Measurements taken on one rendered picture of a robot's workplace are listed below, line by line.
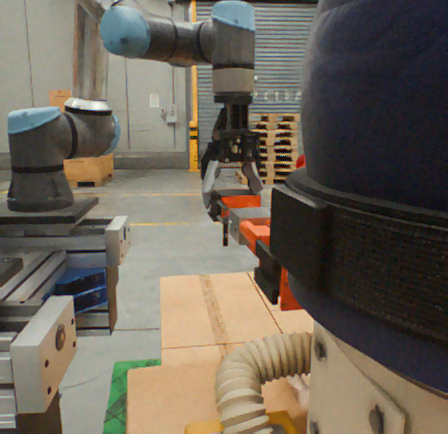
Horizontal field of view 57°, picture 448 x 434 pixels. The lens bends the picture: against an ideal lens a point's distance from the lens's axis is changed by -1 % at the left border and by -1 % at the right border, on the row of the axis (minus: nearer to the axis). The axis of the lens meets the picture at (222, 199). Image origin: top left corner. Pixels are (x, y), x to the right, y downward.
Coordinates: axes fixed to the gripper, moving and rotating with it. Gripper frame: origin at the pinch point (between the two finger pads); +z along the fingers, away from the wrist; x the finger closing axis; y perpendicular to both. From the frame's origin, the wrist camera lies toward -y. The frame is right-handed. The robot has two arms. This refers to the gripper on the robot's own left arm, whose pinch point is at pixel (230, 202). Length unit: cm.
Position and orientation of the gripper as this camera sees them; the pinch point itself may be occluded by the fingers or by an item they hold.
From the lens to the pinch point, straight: 80.3
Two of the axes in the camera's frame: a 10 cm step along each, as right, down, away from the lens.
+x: 9.8, -0.5, 2.0
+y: 2.1, 1.9, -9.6
